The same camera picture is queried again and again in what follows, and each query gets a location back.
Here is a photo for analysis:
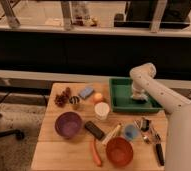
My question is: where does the orange fruit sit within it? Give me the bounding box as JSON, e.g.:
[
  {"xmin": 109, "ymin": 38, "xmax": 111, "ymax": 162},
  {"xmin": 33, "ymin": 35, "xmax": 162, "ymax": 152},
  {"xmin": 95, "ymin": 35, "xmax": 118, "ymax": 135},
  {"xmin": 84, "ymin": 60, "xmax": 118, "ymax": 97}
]
[{"xmin": 93, "ymin": 93, "xmax": 104, "ymax": 104}]

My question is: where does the black office chair base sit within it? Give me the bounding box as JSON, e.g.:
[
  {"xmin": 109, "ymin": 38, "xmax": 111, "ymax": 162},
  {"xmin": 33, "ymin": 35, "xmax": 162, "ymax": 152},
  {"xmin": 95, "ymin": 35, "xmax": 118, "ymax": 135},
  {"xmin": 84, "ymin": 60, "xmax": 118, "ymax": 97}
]
[{"xmin": 0, "ymin": 91, "xmax": 26, "ymax": 142}]

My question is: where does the orange carrot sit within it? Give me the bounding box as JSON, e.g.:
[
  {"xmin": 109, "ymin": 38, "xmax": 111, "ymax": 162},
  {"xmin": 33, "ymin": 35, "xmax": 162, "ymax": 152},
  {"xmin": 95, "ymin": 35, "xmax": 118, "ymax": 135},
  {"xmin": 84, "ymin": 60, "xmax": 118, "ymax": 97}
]
[{"xmin": 91, "ymin": 138, "xmax": 102, "ymax": 167}]

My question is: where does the purple bowl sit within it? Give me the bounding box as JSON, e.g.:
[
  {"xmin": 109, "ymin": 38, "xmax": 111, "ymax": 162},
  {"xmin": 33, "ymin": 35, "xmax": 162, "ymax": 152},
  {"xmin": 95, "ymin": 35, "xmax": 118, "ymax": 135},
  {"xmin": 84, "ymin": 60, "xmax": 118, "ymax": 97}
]
[{"xmin": 55, "ymin": 112, "xmax": 83, "ymax": 139}]

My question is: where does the dark red grapes bunch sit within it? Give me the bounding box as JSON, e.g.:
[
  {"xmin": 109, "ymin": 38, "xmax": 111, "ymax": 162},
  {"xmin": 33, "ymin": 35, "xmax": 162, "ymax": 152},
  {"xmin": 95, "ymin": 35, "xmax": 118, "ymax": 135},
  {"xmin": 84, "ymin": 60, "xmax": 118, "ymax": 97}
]
[{"xmin": 54, "ymin": 87, "xmax": 71, "ymax": 107}]

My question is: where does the blue small cup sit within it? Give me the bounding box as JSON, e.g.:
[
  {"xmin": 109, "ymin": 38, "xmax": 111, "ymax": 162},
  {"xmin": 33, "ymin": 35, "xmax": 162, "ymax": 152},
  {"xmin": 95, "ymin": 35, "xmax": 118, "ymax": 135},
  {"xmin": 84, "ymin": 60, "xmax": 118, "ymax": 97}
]
[{"xmin": 123, "ymin": 124, "xmax": 138, "ymax": 141}]

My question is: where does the black handled knife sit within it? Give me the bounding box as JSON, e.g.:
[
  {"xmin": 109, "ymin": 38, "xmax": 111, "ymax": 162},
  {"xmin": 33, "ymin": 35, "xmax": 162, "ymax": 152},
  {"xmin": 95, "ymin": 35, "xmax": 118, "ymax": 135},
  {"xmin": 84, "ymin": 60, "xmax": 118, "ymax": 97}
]
[{"xmin": 152, "ymin": 130, "xmax": 166, "ymax": 167}]

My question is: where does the cream stick utensil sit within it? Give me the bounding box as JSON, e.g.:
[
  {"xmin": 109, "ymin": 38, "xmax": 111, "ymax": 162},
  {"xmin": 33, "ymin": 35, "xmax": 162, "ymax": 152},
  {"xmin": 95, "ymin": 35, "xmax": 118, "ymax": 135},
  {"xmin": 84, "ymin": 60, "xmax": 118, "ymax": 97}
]
[{"xmin": 102, "ymin": 123, "xmax": 122, "ymax": 145}]

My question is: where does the black small clip object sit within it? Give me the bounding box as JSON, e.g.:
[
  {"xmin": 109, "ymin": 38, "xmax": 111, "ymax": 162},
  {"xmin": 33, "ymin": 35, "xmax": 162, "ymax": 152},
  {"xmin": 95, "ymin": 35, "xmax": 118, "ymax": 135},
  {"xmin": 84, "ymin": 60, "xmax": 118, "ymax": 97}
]
[{"xmin": 141, "ymin": 118, "xmax": 150, "ymax": 132}]

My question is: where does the green plastic tray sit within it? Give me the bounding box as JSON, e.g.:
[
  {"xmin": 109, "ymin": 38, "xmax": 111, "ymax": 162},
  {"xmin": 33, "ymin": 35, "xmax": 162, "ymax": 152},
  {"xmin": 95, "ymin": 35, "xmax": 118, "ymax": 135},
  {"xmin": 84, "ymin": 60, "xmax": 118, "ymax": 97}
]
[{"xmin": 109, "ymin": 78, "xmax": 162, "ymax": 113}]

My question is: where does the white paper cup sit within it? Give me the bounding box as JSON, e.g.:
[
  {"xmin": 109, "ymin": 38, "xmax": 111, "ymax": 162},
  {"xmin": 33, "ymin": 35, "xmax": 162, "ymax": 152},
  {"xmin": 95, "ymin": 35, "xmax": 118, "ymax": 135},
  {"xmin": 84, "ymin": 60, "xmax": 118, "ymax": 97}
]
[{"xmin": 94, "ymin": 102, "xmax": 110, "ymax": 120}]

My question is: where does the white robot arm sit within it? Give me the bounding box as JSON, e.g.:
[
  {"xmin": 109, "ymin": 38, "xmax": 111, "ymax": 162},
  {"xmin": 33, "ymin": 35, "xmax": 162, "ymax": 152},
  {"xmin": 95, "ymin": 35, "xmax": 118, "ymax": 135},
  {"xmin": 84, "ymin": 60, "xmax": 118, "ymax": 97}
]
[{"xmin": 129, "ymin": 63, "xmax": 191, "ymax": 171}]

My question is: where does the blue sponge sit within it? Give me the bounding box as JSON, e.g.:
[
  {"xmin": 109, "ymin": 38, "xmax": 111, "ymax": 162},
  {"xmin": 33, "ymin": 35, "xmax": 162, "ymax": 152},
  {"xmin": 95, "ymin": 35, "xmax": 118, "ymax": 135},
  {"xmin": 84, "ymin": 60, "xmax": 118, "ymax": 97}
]
[{"xmin": 78, "ymin": 87, "xmax": 94, "ymax": 99}]

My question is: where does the striped small cup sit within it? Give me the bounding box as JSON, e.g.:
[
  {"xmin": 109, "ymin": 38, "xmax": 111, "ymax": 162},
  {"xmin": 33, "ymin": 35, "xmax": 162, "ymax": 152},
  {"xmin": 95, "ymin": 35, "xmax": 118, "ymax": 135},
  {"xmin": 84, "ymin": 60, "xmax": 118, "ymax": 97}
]
[{"xmin": 69, "ymin": 96, "xmax": 80, "ymax": 110}]

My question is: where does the orange-red bowl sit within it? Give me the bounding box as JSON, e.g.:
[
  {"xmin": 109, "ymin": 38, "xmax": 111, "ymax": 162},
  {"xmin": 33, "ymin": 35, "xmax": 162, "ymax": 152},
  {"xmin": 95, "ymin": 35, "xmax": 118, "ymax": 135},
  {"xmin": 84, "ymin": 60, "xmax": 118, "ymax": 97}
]
[{"xmin": 106, "ymin": 137, "xmax": 134, "ymax": 167}]

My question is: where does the black rectangular block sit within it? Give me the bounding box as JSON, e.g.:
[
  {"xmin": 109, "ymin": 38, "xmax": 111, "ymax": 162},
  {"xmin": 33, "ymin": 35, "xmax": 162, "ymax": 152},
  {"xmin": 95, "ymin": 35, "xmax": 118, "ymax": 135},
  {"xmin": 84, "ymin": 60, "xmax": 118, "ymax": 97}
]
[{"xmin": 84, "ymin": 121, "xmax": 105, "ymax": 140}]

